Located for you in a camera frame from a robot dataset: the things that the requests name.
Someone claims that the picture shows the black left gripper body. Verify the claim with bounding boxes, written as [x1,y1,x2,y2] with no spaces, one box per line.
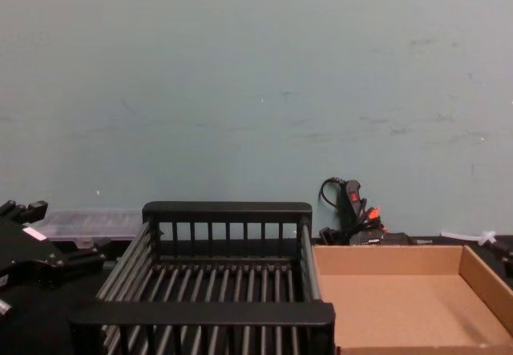
[0,213,66,291]

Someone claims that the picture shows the clear plastic case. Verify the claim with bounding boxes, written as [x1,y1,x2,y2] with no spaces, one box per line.
[26,209,141,250]

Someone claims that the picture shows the shallow brown cardboard tray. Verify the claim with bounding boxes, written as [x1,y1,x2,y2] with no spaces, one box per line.
[311,244,513,355]

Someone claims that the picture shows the black rack with steel bars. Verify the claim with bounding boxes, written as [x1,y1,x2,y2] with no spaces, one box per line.
[67,200,337,355]

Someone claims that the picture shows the black corded tool, red switch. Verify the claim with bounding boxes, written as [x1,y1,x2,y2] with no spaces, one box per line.
[319,176,412,247]

